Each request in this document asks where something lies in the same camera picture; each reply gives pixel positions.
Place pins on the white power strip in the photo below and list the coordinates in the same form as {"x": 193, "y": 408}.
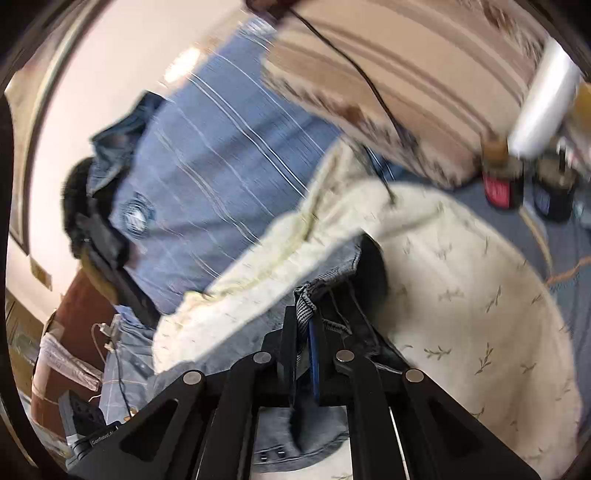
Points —
{"x": 104, "y": 331}

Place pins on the blue plaid quilt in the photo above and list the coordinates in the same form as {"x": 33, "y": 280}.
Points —
{"x": 221, "y": 161}

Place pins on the small yellow wall plaque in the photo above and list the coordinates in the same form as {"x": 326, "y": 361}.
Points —
{"x": 40, "y": 275}

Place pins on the cream leaf-print blanket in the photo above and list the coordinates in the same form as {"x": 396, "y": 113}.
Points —
{"x": 461, "y": 300}

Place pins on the blue denim garment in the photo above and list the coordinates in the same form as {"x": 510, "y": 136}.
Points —
{"x": 115, "y": 138}

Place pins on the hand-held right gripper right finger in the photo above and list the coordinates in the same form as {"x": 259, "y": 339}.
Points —
{"x": 316, "y": 364}

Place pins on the blue jeans pants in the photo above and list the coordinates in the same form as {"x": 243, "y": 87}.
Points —
{"x": 323, "y": 286}

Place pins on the beige striped pillow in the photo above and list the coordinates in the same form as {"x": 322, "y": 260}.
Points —
{"x": 415, "y": 69}

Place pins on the grey towel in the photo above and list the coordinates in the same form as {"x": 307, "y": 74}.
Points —
{"x": 60, "y": 357}

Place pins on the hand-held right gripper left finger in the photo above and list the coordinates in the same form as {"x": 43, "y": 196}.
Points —
{"x": 287, "y": 364}

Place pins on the red-labelled jar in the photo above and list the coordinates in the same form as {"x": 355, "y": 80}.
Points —
{"x": 497, "y": 189}

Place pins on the dark jar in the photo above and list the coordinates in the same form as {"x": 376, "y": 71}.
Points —
{"x": 551, "y": 194}

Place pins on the brown headboard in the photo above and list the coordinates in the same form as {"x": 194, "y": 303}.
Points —
{"x": 85, "y": 314}

